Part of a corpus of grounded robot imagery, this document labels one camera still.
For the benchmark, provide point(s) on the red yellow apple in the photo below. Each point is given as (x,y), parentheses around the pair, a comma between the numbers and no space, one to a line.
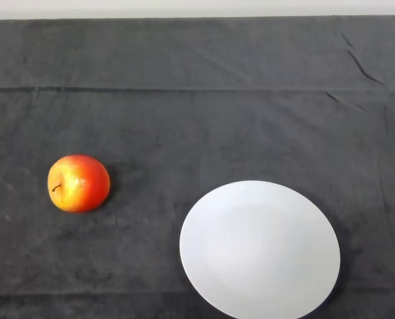
(84,186)

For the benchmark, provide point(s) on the white round plate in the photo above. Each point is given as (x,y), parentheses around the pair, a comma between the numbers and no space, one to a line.
(257,249)

